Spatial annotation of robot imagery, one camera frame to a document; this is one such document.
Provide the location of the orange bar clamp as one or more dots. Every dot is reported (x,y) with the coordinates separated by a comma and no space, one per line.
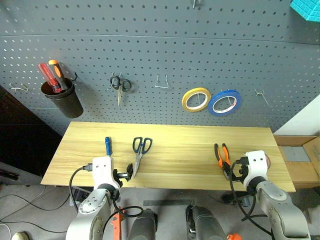
(117,225)

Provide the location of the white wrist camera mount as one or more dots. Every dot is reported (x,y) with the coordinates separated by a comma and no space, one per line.
(102,171)
(256,165)

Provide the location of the brown cardboard box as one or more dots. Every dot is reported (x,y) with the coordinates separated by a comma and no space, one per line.
(302,172)

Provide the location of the round beige object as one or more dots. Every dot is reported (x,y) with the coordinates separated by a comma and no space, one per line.
(20,235)

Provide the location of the black peg hook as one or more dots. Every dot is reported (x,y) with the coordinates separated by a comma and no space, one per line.
(75,77)

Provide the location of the grey metal pegboard wall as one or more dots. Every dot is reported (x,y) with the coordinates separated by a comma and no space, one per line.
(160,50)

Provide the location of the orange and black pliers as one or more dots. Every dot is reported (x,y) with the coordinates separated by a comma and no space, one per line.
(220,156)

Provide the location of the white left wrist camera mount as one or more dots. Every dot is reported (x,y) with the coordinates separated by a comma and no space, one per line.
(102,171)

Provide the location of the black table foot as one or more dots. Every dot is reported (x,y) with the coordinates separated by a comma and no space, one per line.
(236,198)

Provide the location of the blue tape roll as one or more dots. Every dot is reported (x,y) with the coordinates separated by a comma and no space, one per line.
(212,108)

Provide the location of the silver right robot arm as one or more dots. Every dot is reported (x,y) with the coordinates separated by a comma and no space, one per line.
(280,207)

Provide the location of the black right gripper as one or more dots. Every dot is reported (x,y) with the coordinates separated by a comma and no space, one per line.
(239,171)

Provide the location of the black cup holder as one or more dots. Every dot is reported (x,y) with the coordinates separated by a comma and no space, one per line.
(67,103)

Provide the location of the yellow tape roll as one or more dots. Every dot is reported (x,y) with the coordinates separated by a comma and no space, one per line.
(185,98)

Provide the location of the teal foam block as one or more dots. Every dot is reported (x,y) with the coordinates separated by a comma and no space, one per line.
(306,10)

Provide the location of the small orange object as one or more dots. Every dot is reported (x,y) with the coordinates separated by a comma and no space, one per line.
(233,236)

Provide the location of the dark rounded shape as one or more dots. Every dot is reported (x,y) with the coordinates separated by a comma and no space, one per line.
(205,222)
(143,225)

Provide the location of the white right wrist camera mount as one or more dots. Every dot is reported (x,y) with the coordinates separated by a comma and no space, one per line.
(256,165)

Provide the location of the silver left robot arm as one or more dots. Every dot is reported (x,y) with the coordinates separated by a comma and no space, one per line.
(87,212)

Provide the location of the silver double prong peg hook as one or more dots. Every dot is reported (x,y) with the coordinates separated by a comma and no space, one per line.
(113,74)

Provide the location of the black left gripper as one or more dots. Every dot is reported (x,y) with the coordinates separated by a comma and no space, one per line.
(119,176)

